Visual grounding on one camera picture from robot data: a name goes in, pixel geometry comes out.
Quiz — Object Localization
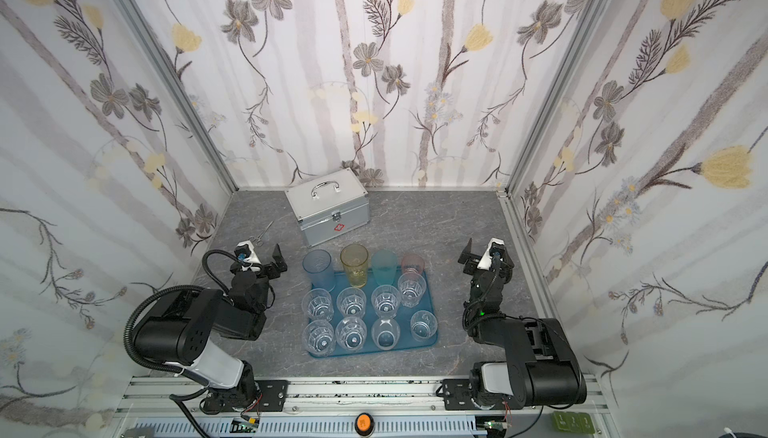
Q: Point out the blue plastic cup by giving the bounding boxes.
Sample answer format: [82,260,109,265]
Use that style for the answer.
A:
[302,249,336,291]

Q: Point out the clear glass tumbler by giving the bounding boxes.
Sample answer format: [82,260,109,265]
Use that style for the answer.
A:
[301,288,334,321]
[336,287,367,317]
[397,271,427,308]
[302,320,336,357]
[371,285,401,319]
[371,318,401,351]
[335,316,367,352]

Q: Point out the pink plastic cup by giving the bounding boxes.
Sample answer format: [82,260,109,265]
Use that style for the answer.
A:
[400,253,426,275]

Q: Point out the yellow plastic cup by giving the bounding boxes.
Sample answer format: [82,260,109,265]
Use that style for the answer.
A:
[340,243,369,288]

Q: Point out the teal plastic cup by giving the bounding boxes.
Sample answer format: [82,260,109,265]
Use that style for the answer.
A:
[371,249,398,286]

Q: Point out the frosted clear plastic cup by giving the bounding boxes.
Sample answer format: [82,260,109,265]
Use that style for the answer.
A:
[410,310,438,342]

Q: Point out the teal plastic tray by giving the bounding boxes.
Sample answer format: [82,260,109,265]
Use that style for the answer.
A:
[301,272,439,358]

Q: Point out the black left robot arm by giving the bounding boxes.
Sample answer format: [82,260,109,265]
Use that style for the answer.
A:
[123,241,288,415]

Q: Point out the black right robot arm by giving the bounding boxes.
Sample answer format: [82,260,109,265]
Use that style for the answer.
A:
[436,238,588,411]

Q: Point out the small metal scissors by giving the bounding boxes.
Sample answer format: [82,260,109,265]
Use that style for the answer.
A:
[249,221,274,247]

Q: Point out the silver first aid case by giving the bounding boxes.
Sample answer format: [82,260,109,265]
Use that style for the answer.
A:
[285,168,370,246]

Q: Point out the green circuit board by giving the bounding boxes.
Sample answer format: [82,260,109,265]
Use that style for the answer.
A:
[551,411,597,435]

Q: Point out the orange emergency button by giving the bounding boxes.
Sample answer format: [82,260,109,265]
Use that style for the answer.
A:
[354,413,375,437]

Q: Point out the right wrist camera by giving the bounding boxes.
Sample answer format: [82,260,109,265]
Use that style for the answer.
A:
[477,238,507,271]

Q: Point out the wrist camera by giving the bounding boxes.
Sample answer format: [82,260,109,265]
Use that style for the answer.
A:
[477,238,507,271]
[234,240,262,270]

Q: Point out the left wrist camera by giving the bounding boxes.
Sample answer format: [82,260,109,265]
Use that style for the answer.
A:
[234,240,262,270]

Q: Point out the white perforated cable duct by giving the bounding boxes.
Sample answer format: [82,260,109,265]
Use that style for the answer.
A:
[121,416,487,437]

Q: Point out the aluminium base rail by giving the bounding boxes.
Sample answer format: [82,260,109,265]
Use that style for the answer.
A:
[107,376,620,437]

